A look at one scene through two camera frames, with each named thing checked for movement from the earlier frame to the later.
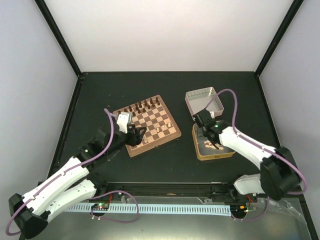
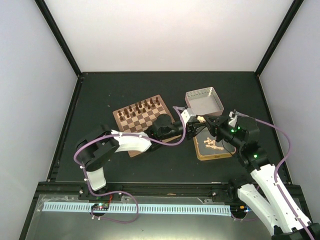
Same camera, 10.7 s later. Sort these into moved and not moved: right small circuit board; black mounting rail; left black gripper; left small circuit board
Moved: left black gripper
Not moved: left small circuit board; right small circuit board; black mounting rail
